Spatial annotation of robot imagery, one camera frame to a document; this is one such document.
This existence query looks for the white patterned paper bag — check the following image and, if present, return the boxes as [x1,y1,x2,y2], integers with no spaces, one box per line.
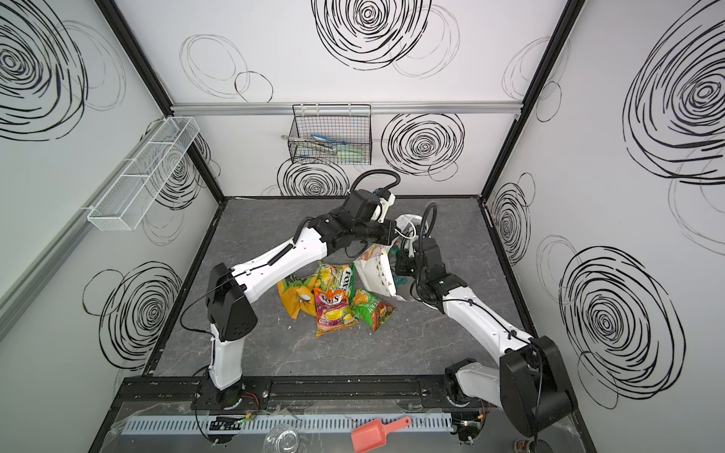
[354,214,422,301]

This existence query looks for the pink Fox's candy bag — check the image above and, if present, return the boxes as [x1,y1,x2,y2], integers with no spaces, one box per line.
[313,288,358,338]

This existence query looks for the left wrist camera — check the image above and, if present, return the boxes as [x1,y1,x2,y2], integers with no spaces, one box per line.
[372,190,396,223]

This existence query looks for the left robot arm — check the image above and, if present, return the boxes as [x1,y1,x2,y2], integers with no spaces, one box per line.
[205,169,401,391]

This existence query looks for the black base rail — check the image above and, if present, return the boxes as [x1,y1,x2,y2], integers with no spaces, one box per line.
[117,375,470,407]

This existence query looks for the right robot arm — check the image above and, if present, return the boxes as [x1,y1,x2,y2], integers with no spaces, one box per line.
[396,203,578,437]

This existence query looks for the green Fox's candy bag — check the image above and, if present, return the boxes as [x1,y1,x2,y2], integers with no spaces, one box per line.
[313,262,355,300]

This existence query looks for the clear glass bowl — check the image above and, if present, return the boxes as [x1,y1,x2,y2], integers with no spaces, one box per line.
[262,424,302,453]

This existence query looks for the green orange snack bag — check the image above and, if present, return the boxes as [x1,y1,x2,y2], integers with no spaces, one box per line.
[352,289,396,332]

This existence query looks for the yellow snack bag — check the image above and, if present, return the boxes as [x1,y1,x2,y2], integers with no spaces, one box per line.
[277,276,317,320]

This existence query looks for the white cable duct strip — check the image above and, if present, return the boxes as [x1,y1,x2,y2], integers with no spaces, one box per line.
[120,411,454,437]

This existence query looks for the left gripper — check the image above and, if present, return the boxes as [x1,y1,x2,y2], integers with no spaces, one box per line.
[351,220,403,247]

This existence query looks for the teal snack bag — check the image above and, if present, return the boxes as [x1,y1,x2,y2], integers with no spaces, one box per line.
[398,238,415,259]

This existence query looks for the blue green tools in basket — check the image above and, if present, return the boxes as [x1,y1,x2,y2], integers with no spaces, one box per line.
[281,134,366,164]

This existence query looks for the pink plastic scoop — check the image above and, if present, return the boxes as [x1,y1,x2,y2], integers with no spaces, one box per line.
[351,417,413,453]

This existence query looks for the black wire wall basket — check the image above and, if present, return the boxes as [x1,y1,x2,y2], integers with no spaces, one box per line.
[287,103,373,165]

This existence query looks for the clear plastic wall shelf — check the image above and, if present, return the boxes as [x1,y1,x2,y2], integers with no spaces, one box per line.
[87,117,200,231]

